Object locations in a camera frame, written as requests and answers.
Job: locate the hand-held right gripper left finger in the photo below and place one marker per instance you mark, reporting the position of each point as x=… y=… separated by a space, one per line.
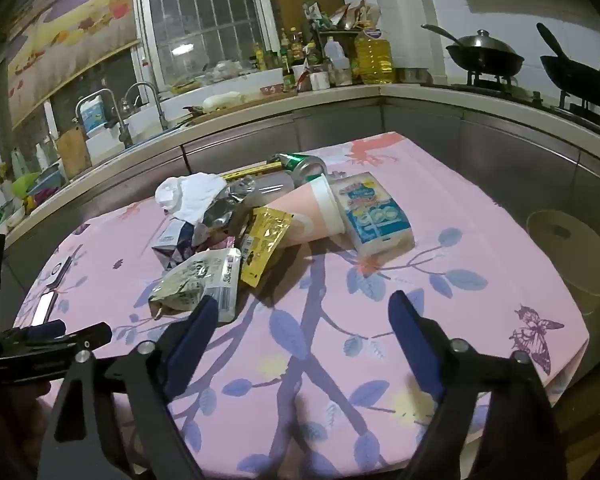
x=195 y=342

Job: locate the wooden cutting board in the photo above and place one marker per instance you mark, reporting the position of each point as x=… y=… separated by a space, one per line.
x=74 y=152

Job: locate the white green snack bag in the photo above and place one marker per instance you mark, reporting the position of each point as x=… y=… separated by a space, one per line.
x=195 y=280

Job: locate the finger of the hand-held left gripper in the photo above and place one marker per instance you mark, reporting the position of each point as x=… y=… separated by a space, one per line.
x=47 y=331
x=90 y=336

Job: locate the wok with steel lid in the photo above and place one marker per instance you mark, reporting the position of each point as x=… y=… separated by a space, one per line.
x=485 y=57

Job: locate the yellow cooking oil bottle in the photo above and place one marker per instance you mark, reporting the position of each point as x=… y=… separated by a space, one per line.
x=375 y=57

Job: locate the barred window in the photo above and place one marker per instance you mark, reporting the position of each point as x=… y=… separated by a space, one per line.
x=205 y=20

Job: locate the green label plastic bottle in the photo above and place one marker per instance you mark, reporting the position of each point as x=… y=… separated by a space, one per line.
x=297 y=162

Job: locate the pink floral tablecloth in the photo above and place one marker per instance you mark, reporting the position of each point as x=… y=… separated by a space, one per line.
x=330 y=310

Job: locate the green plastic bowl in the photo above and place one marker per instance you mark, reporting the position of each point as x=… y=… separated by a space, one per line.
x=25 y=185

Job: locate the yellow sauce packet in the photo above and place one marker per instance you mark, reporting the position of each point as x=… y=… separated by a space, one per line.
x=265 y=240

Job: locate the steel faucet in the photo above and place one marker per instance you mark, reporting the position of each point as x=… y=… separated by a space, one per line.
x=122 y=125
x=161 y=110

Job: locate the blue white tissue pack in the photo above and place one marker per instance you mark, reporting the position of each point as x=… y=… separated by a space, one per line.
x=375 y=215

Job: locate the silver foil wrapper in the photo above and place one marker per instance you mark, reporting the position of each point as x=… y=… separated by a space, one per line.
x=225 y=210

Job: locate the black smartphone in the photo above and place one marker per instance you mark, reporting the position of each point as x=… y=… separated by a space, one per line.
x=59 y=271

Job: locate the wooden chopping board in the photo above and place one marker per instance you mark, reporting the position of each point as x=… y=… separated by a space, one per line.
x=262 y=103

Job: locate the row of sauce bottles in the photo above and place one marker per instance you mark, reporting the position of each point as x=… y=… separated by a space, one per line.
x=290 y=50

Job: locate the crumpled white tissue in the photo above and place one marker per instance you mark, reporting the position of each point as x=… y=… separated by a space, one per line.
x=195 y=195

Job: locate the blue white detergent bottle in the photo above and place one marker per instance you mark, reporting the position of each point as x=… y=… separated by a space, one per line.
x=96 y=115

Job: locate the black wok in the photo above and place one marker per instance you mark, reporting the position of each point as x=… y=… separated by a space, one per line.
x=580 y=77

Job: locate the stainless kitchen counter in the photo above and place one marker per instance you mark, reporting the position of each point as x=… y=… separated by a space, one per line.
x=330 y=120

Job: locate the white plastic jug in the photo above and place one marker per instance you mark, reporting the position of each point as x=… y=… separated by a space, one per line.
x=336 y=55

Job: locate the smartphone with lit screen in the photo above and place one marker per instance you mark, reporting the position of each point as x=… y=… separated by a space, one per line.
x=44 y=308

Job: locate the gas stove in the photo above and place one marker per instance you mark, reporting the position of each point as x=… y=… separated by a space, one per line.
x=530 y=97

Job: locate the pink paper cup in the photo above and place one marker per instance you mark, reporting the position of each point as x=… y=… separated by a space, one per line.
x=300 y=210

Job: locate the white red rectangular basin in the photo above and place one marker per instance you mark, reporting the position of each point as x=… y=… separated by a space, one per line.
x=260 y=82

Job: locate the white radish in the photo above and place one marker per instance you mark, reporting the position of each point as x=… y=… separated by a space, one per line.
x=222 y=101

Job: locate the white plastic bottle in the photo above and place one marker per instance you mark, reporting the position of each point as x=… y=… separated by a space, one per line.
x=41 y=156

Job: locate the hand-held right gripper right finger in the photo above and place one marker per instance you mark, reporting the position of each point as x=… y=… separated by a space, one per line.
x=415 y=347

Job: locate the pile of food packets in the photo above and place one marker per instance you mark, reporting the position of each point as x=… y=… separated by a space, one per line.
x=350 y=15

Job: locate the wall poster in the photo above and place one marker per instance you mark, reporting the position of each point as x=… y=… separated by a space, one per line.
x=70 y=25

